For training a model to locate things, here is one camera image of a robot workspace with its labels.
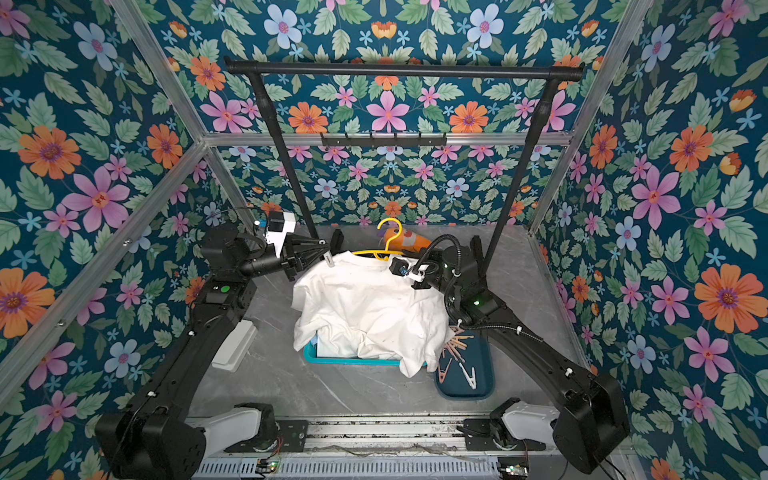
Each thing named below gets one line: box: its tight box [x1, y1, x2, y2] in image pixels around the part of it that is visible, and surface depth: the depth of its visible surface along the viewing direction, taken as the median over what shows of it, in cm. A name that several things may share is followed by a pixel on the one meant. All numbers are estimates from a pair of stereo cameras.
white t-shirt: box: [291, 252, 454, 378], surface depth 78 cm
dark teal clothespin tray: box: [435, 329, 495, 398], surface depth 85 cm
